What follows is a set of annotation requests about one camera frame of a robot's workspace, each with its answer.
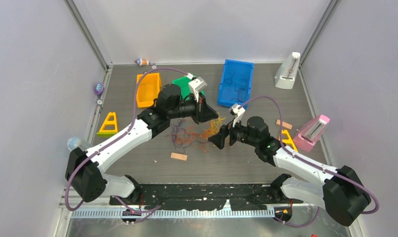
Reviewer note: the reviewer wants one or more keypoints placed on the blue plastic bin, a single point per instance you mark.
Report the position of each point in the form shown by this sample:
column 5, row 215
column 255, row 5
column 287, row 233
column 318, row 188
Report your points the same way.
column 236, row 83

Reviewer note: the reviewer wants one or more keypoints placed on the wooden block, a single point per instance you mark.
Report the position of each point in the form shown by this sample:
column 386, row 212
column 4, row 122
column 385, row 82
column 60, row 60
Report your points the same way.
column 285, row 125
column 177, row 156

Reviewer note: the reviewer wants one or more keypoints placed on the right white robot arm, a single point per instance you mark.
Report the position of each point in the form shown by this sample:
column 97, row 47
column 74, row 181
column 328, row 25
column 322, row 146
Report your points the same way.
column 339, row 191

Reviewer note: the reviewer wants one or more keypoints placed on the purple round toy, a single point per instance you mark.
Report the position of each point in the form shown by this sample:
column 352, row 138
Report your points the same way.
column 99, row 88

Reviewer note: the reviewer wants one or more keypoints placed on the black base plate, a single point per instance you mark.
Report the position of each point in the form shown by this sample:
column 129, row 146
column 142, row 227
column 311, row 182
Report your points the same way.
column 205, row 197

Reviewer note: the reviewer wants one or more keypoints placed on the pink metronome box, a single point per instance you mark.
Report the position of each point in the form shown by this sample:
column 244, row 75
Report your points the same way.
column 309, row 134

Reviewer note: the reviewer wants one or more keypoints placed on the clear plastic bottle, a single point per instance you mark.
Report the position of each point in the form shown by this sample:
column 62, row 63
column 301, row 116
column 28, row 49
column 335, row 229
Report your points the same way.
column 77, row 142

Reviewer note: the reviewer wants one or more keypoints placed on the orange plastic bin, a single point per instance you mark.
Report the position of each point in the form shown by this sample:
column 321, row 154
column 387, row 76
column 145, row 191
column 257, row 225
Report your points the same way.
column 148, row 90

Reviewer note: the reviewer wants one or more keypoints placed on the green plastic bin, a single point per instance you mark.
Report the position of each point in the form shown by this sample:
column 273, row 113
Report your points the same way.
column 185, row 93

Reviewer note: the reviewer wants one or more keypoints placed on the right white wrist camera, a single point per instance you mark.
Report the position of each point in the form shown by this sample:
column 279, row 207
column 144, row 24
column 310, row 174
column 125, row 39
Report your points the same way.
column 237, row 111

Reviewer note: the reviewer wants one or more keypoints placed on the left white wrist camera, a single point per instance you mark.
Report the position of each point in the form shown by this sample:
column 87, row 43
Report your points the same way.
column 196, row 84

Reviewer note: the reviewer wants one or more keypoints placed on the white metronome box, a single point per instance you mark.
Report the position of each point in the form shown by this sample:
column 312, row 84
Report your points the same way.
column 286, row 74

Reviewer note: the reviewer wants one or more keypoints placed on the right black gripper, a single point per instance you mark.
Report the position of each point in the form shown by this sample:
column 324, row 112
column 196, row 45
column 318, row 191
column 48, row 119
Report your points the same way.
column 218, row 139

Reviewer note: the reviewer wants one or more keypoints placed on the yellow triangle block left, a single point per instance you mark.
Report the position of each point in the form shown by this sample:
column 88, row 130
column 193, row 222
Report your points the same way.
column 109, row 127

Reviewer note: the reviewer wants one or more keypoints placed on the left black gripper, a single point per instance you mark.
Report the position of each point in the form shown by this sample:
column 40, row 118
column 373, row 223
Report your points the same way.
column 207, row 113

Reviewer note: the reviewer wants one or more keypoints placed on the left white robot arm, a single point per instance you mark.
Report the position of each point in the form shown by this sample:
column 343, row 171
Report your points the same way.
column 86, row 170

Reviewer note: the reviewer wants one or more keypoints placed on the yellow triangle block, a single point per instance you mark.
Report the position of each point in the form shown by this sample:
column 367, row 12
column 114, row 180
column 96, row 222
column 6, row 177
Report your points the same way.
column 286, row 138
column 109, row 127

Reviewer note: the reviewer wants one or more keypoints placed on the wooden block right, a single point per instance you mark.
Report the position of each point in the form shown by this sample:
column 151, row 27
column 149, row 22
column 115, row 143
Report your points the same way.
column 285, row 125

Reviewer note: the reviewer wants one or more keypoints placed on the wooden block centre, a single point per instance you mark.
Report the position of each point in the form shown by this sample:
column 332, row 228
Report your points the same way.
column 177, row 156

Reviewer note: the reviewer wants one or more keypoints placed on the small clown figurine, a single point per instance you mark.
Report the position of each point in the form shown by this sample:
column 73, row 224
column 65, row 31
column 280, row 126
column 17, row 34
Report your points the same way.
column 141, row 62

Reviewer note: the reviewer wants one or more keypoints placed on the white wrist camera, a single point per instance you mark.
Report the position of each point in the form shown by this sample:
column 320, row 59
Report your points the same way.
column 237, row 111
column 196, row 84

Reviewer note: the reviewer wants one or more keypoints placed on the yellow triangle block right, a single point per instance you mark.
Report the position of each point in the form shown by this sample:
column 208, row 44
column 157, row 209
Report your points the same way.
column 286, row 138

